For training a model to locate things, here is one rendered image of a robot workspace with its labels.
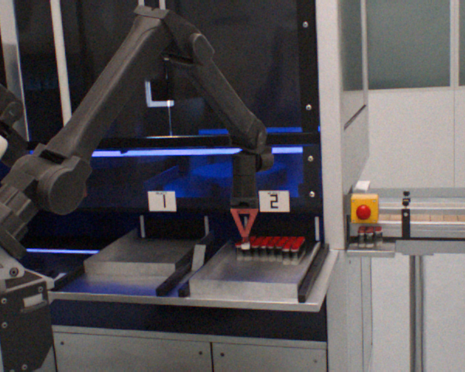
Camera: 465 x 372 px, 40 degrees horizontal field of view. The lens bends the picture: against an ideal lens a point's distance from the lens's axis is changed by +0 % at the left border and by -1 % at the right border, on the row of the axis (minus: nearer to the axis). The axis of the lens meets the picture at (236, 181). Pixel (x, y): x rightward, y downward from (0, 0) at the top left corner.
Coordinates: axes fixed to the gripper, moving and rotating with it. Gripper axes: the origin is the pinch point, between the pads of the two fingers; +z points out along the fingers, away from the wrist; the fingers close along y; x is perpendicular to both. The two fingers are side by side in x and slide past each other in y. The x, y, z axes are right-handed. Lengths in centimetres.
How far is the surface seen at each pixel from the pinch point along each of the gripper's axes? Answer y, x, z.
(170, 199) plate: 30.7, 21.6, -3.0
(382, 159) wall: 467, -139, 34
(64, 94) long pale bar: 30, 51, -34
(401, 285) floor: 224, -98, 85
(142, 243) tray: 35.9, 30.8, 11.6
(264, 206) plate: 23.2, -6.0, -2.1
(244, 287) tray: -12.9, 0.1, 10.3
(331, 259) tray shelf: 10.8, -23.4, 10.0
